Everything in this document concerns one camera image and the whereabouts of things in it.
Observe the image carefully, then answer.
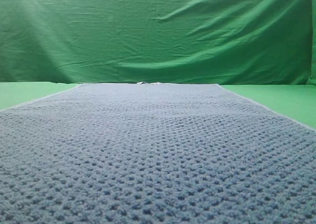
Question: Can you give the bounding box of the white towel label tag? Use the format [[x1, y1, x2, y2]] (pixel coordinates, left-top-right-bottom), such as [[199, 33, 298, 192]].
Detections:
[[136, 81, 163, 85]]

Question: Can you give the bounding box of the blue waffle-weave towel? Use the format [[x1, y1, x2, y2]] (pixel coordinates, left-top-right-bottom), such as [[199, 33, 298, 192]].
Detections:
[[0, 84, 316, 224]]

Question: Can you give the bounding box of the green backdrop cloth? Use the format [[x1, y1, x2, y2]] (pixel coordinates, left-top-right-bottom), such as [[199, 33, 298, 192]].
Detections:
[[0, 0, 316, 85]]

